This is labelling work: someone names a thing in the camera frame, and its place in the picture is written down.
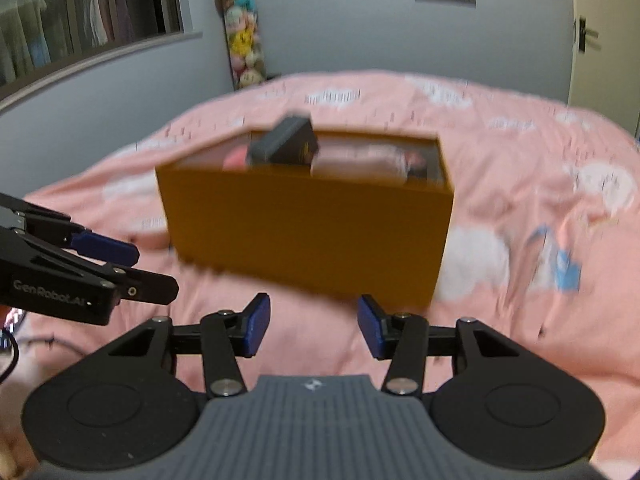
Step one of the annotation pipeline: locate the orange cardboard box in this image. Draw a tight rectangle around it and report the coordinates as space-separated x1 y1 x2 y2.
156 130 454 312

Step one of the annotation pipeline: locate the pink flat pouch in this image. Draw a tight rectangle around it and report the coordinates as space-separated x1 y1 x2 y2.
310 144 428 184

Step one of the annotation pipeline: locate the dark grey small box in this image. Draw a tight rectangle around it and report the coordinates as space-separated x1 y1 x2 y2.
246 115 319 166

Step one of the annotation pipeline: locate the hanging plush toy stack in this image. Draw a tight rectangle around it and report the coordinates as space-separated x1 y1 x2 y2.
215 0 266 90

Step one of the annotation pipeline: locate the black cable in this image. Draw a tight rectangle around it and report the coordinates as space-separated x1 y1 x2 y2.
0 309 32 386

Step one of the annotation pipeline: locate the window with frame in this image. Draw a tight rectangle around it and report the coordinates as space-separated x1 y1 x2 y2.
1 0 190 110

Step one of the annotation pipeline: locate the door with handle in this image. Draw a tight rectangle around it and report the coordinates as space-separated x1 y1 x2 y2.
568 0 639 136

